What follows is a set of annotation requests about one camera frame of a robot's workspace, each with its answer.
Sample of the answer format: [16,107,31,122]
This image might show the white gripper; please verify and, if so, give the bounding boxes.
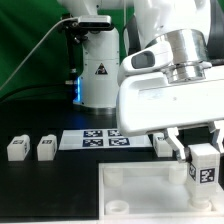
[116,69,224,163]

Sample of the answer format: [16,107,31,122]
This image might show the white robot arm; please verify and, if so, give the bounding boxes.
[58,0,224,162]

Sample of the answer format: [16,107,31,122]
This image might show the white square tabletop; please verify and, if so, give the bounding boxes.
[99,161,224,224]

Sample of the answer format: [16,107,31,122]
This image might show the white sheet with AprilTags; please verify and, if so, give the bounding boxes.
[59,129,152,150]

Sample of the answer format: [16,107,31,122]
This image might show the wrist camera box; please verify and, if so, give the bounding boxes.
[117,41,173,85]

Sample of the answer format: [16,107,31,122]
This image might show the camera on black stand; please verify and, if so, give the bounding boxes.
[58,13,114,101]

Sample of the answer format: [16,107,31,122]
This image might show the grey camera cable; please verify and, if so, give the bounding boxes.
[0,17,80,92]

